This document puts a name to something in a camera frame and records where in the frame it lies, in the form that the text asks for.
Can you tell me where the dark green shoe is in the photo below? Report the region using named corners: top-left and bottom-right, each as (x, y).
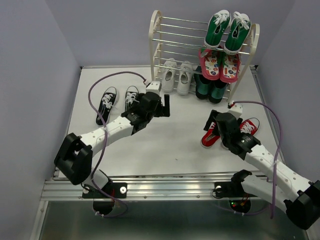
top-left (193, 66), bottom-right (211, 100)
top-left (208, 80), bottom-right (228, 104)

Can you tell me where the left pink patterned slipper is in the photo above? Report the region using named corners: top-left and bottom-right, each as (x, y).
top-left (198, 48), bottom-right (222, 81)

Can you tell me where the right dark green shoe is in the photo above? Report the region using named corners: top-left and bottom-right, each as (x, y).
top-left (208, 80), bottom-right (228, 104)

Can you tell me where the right red canvas sneaker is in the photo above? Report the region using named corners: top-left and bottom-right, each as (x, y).
top-left (222, 118), bottom-right (260, 151)

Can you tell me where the black canvas sneaker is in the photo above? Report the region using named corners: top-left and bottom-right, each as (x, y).
top-left (124, 85), bottom-right (140, 111)
top-left (96, 86), bottom-right (118, 126)

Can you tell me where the left dark green shoe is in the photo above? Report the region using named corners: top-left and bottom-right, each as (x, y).
top-left (193, 66), bottom-right (211, 100)

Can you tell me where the cream metal shoe shelf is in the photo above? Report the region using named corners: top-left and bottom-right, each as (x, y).
top-left (148, 10), bottom-right (261, 101)

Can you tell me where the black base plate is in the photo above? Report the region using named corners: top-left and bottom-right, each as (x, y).
top-left (213, 181), bottom-right (256, 199)
top-left (81, 182), bottom-right (128, 199)

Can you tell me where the right pink patterned slipper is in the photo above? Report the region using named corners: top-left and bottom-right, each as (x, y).
top-left (219, 53), bottom-right (241, 84)

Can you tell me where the aluminium mounting rail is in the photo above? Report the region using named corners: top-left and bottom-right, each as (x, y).
top-left (42, 176), bottom-right (307, 201)

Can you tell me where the red canvas sneaker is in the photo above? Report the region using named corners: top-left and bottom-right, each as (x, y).
top-left (200, 122), bottom-right (220, 148)
top-left (222, 118), bottom-right (260, 151)

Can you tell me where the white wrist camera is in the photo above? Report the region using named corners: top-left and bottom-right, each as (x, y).
top-left (145, 81), bottom-right (162, 95)
top-left (227, 101), bottom-right (243, 119)

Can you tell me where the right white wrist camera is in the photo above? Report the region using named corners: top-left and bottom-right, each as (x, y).
top-left (227, 101), bottom-right (243, 119)

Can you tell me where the green canvas sneaker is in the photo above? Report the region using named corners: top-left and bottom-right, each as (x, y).
top-left (223, 11), bottom-right (252, 55)
top-left (204, 9), bottom-right (232, 50)

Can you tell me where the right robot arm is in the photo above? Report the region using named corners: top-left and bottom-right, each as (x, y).
top-left (205, 110), bottom-right (320, 230)

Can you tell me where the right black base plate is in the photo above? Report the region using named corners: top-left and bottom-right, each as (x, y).
top-left (213, 181), bottom-right (256, 199)

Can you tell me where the pink patterned slipper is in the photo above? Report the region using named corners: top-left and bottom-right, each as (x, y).
top-left (198, 48), bottom-right (222, 81)
top-left (219, 53), bottom-right (241, 84)

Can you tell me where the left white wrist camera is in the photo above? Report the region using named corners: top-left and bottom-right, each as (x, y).
top-left (145, 81), bottom-right (162, 95)

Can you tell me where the left green canvas sneaker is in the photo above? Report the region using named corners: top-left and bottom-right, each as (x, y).
top-left (204, 9), bottom-right (232, 50)

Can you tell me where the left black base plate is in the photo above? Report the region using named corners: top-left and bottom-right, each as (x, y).
top-left (81, 182), bottom-right (128, 199)

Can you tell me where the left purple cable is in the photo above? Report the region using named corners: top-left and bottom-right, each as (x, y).
top-left (88, 71), bottom-right (148, 218)

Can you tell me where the right green canvas sneaker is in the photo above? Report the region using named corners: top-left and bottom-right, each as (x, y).
top-left (223, 11), bottom-right (252, 55)

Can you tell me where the white sneaker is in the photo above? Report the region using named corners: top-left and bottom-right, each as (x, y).
top-left (162, 58), bottom-right (177, 93)
top-left (177, 61), bottom-right (194, 96)

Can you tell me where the left red canvas sneaker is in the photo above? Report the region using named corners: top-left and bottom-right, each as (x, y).
top-left (200, 122), bottom-right (220, 148)

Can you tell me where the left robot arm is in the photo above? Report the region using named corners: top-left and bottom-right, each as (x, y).
top-left (54, 92), bottom-right (170, 199)

